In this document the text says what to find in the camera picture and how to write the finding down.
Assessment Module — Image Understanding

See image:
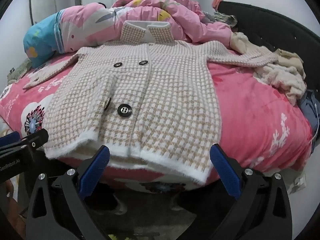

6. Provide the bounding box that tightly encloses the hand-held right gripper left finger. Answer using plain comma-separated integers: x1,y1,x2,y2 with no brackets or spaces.
26,145,110,240

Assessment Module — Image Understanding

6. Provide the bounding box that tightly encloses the beige garment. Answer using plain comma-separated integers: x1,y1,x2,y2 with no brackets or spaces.
230,32,307,80

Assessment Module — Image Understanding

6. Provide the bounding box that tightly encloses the beige houndstooth knit coat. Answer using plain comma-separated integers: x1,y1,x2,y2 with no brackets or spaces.
23,20,279,184

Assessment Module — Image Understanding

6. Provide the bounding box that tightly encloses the white wardrobe door panel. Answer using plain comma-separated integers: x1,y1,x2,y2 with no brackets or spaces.
29,0,57,27

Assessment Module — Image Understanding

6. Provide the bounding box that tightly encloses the pink printed bed blanket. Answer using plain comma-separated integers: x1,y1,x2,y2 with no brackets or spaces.
0,47,314,193

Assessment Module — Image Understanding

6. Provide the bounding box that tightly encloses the pink floral duvet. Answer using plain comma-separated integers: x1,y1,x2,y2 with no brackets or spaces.
23,0,232,68

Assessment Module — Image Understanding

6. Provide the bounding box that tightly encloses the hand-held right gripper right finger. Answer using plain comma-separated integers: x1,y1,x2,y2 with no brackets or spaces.
209,144,293,240

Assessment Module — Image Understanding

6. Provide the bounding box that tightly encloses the blue denim garment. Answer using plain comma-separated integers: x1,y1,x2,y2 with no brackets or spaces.
299,90,320,140

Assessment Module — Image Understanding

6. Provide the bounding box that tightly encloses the green patterned cloth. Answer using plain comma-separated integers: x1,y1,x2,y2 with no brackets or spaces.
7,59,32,84

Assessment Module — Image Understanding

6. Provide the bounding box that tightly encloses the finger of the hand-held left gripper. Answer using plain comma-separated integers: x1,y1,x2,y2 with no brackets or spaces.
0,131,23,153
21,129,49,153

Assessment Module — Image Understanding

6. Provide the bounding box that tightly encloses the plaid cloth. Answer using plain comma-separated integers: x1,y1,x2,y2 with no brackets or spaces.
214,11,238,28

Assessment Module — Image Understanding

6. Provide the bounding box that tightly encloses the black padded headboard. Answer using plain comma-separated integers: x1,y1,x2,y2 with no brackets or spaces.
217,1,320,93

